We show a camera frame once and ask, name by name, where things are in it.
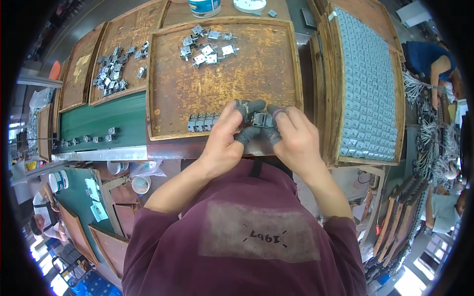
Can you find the person's right hand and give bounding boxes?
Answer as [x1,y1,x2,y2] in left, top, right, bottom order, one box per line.
[264,105,327,175]

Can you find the person's left hand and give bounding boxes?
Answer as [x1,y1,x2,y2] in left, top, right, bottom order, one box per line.
[198,99,267,178]

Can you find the small metal latch part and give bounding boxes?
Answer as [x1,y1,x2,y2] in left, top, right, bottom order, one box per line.
[252,112,277,129]

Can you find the stack of wooden trays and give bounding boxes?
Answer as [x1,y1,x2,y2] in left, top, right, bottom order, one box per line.
[308,0,406,166]

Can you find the large worn wooden tray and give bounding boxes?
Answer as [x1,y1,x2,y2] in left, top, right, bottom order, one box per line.
[146,17,304,141]

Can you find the clear plastic bag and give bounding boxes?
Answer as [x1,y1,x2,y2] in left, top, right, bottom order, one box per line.
[130,160,167,178]

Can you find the grid of grey metal parts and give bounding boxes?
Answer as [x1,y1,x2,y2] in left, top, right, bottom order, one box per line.
[333,7,398,161]

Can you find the white plastic cup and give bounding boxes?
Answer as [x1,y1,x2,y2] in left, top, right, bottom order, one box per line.
[131,176,152,195]

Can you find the person's body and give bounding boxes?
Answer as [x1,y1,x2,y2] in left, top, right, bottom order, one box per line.
[121,158,367,296]

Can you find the scattered group of metal brackets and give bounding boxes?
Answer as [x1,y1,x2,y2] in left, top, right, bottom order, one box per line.
[179,24,240,69]

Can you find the white bucket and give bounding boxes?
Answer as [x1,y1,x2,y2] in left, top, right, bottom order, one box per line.
[107,161,129,175]

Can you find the green conveyor belt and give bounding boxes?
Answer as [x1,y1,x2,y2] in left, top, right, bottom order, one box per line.
[52,91,149,162]

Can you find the grey metal plate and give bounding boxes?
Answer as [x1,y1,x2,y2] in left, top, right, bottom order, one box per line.
[301,7,317,31]

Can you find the leaning wooden trays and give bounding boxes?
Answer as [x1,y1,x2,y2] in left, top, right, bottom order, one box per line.
[372,176,431,268]

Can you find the row of parts on belt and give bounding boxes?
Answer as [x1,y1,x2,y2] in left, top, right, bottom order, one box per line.
[54,127,120,148]

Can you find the heap of metal brackets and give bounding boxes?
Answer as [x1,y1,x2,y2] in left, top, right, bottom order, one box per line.
[93,41,150,98]

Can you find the white tub with blue label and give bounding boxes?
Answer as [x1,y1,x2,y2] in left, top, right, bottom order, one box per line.
[188,0,222,19]

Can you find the white round lid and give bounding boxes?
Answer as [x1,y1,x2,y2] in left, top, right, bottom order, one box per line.
[233,0,267,14]

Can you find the green side table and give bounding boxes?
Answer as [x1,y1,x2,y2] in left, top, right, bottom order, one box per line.
[55,168,116,234]

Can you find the low wooden tray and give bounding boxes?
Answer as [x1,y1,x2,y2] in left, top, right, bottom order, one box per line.
[88,224,130,280]
[57,202,101,266]

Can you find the wooden tray with heap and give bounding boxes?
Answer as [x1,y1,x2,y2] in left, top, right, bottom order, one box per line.
[89,0,171,107]

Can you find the empty wooden tray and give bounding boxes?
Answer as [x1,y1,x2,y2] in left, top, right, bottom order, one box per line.
[59,22,108,113]

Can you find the small white tub blue label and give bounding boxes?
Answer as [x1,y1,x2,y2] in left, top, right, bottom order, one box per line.
[48,170,70,193]

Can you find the narrow wooden tray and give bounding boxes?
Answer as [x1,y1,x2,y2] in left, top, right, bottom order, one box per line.
[37,104,55,163]

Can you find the blue plastic crate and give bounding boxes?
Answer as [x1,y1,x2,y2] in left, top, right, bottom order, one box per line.
[70,270,123,296]

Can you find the plastic bag of parts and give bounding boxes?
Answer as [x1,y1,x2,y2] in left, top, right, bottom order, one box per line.
[28,87,56,112]

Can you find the bundles of grey cables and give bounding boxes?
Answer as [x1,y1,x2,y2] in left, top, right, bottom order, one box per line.
[402,70,462,185]

